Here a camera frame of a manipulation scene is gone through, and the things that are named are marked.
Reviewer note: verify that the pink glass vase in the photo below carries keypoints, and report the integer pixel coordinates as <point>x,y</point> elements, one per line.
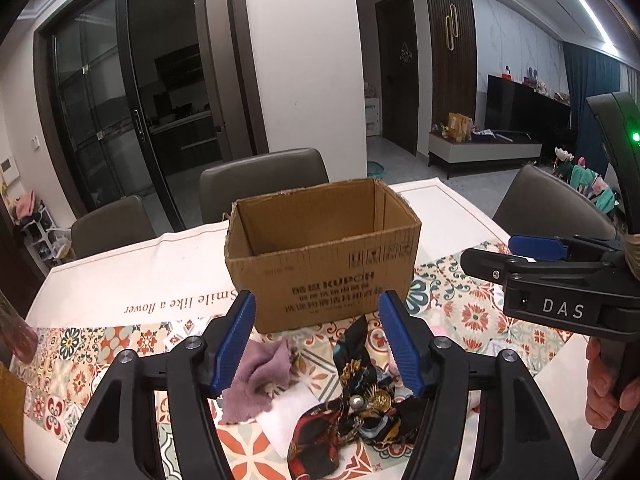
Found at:
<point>17,340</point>

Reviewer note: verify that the white intercom panel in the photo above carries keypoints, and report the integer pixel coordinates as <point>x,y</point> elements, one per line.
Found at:
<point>9,170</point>

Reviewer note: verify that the dark blue curtain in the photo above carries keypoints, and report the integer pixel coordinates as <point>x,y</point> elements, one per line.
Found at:
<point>592,100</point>

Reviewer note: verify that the white cloth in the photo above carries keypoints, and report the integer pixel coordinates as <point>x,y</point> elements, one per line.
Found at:
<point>285,420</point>

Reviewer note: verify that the yellow paper bags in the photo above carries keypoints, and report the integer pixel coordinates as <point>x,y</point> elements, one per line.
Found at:
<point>460,127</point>

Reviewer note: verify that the brown cardboard box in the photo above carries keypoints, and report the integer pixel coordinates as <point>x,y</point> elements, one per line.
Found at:
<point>310,280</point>

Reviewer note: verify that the black framed sliding glass door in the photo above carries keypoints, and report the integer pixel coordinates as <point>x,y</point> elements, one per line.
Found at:
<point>100,110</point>

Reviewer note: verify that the ceiling light strip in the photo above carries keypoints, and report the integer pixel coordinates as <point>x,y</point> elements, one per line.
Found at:
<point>585,5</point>

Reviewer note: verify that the grey dining chair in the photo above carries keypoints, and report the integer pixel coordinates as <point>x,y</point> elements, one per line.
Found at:
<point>260,180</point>
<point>550,205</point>
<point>112,227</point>

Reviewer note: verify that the person's right hand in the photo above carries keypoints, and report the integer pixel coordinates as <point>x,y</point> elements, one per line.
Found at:
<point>600,385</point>

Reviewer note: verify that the teal waste bin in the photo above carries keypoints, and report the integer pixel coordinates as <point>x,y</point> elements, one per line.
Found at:
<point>376,169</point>

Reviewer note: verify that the grey refrigerator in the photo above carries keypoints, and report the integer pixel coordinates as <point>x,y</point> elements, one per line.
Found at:
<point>212,70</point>

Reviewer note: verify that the purple fleece cloth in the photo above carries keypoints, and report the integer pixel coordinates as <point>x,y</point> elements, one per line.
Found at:
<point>260,375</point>

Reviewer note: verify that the white television cabinet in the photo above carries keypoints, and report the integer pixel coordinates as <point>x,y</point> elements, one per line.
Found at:
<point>480,152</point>

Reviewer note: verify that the dark wooden door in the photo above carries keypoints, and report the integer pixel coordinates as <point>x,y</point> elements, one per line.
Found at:
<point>397,70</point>

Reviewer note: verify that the colourful toy pile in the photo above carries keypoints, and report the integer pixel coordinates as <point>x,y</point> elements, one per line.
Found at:
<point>585,180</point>

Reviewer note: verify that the white shoe rack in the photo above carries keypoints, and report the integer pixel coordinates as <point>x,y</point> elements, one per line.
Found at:
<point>42,240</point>

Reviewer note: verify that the black television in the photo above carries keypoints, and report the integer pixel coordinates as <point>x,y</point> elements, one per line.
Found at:
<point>525,105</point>

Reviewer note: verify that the black patterned silk scarf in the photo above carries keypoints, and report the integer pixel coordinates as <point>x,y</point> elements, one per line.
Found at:
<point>360,405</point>

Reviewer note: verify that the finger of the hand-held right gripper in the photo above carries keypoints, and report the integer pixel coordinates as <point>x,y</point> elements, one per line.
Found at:
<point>535,247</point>
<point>480,262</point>

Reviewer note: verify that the dark slatted wall panel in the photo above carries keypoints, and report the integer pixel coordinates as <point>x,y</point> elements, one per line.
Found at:
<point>450,35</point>

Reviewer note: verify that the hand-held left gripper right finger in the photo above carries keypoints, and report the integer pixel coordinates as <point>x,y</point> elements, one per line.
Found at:
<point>400,340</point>

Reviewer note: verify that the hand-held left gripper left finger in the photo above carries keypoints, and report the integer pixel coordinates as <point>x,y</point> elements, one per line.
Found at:
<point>235,340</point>

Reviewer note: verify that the white drawer cabinet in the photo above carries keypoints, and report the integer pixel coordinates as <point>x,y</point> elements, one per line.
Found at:
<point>372,117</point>

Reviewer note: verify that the patterned tile print tablecloth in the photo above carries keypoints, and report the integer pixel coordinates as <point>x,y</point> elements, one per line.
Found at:
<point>150,280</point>

